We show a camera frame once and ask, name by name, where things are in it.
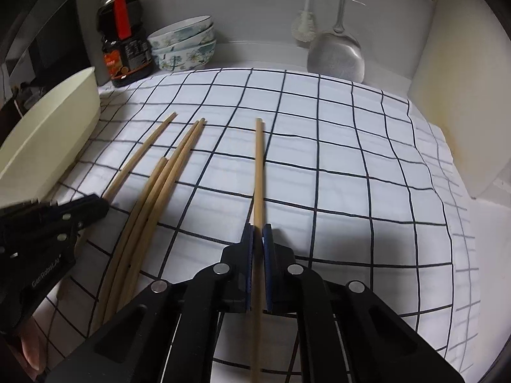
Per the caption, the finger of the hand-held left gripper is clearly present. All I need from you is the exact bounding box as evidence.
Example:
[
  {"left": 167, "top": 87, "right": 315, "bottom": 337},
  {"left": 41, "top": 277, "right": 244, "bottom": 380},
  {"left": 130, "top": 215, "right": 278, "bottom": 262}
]
[
  {"left": 0, "top": 193, "right": 111, "bottom": 257},
  {"left": 0, "top": 200, "right": 61, "bottom": 233}
]

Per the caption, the cream plastic basin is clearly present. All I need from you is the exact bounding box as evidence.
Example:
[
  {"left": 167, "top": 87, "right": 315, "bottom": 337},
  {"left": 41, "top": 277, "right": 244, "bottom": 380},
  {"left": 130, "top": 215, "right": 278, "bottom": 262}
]
[{"left": 0, "top": 67, "right": 100, "bottom": 208}]

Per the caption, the metal spatula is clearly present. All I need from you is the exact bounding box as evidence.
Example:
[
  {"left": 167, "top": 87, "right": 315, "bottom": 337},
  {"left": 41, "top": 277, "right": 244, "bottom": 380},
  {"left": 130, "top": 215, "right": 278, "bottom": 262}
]
[{"left": 307, "top": 0, "right": 366, "bottom": 84}]

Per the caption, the white checkered cloth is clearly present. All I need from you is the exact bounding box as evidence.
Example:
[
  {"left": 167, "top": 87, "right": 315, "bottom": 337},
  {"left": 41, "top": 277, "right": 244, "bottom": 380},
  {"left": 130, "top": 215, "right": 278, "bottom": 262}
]
[{"left": 40, "top": 68, "right": 480, "bottom": 383}]

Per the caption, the person's left hand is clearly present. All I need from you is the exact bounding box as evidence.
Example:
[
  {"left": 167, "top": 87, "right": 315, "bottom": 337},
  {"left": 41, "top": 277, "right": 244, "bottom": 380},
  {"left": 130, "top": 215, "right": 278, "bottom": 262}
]
[{"left": 18, "top": 318, "right": 46, "bottom": 372}]

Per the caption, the white dish brush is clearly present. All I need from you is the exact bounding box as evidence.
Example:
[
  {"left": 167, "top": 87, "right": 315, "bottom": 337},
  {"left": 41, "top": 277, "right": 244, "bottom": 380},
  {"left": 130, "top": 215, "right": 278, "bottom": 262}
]
[{"left": 291, "top": 0, "right": 318, "bottom": 42}]

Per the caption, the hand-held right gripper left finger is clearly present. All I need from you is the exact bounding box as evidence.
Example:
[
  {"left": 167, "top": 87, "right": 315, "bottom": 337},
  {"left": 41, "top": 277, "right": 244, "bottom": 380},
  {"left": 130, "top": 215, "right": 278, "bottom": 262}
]
[{"left": 44, "top": 223, "right": 256, "bottom": 383}]

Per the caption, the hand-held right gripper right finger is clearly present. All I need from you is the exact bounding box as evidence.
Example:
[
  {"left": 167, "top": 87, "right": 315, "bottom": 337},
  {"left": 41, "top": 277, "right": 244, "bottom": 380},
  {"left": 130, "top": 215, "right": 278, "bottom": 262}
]
[{"left": 261, "top": 223, "right": 466, "bottom": 383}]

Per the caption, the dark soy sauce bottle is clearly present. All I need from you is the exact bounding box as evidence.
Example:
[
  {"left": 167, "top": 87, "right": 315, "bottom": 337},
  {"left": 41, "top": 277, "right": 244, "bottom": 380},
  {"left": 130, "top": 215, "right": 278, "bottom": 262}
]
[{"left": 96, "top": 0, "right": 154, "bottom": 88}]

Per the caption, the black kitchen appliance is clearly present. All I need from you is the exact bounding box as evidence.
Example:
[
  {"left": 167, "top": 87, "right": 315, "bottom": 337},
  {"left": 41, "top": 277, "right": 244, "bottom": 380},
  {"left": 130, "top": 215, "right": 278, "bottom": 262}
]
[{"left": 0, "top": 0, "right": 92, "bottom": 116}]

